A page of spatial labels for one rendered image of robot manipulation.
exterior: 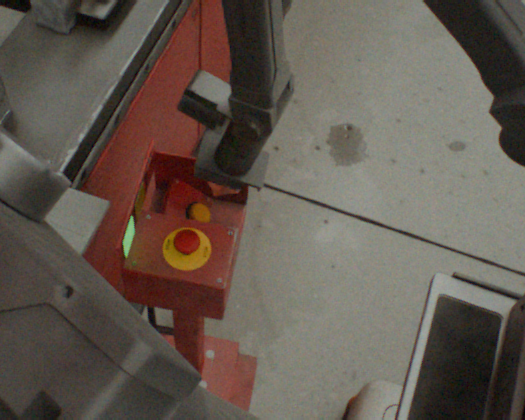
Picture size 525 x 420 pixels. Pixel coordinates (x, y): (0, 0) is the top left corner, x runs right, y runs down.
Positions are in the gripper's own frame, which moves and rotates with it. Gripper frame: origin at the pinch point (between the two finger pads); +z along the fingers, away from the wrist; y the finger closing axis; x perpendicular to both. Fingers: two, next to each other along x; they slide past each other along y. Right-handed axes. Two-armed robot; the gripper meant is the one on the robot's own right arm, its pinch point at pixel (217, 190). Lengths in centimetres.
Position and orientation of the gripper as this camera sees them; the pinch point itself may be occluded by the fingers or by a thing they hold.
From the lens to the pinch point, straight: 109.7
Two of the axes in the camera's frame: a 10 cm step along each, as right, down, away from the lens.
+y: -9.4, -3.0, -1.7
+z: -3.0, 4.8, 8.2
